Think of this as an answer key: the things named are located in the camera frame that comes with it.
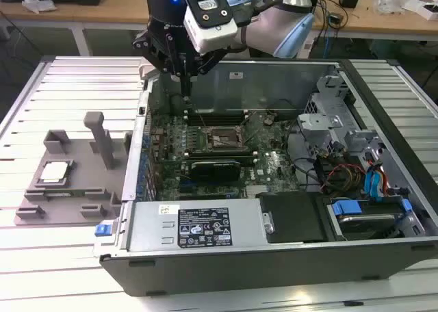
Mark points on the RAM slot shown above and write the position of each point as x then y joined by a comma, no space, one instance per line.
215,122
219,154
219,157
219,151
215,115
215,119
215,112
219,161

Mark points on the white cardboard box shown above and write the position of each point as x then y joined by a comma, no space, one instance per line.
415,5

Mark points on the hard disk in blue carrier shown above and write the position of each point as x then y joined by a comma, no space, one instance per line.
347,207

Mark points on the grey parts rack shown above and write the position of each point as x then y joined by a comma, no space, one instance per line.
75,175

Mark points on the grey power supply unit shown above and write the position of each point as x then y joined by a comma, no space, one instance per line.
150,230

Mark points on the wooden desk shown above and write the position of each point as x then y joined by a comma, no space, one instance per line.
376,21
85,12

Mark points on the clear plastic bag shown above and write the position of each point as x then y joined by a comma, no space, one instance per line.
393,0

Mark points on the black graphics card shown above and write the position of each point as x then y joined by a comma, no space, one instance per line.
215,171

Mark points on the silver coin battery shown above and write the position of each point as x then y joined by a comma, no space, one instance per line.
269,120

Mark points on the black PC case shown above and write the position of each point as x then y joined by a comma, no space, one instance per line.
273,271

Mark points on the blue case latch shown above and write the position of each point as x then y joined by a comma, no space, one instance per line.
102,230

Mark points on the silver CPU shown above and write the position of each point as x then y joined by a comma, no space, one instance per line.
54,171

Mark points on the CPU socket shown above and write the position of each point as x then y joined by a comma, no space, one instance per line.
222,137

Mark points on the metal drive cage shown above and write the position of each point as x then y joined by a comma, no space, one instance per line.
318,124

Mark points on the green motherboard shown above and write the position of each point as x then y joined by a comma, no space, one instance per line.
273,161

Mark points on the green RAM stick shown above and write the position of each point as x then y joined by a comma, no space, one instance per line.
65,194

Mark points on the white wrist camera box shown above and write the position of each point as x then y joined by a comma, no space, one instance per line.
212,35

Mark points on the black plastic shroud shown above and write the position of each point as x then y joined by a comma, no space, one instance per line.
291,216

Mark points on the crumpled white paper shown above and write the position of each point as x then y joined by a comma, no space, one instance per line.
37,4

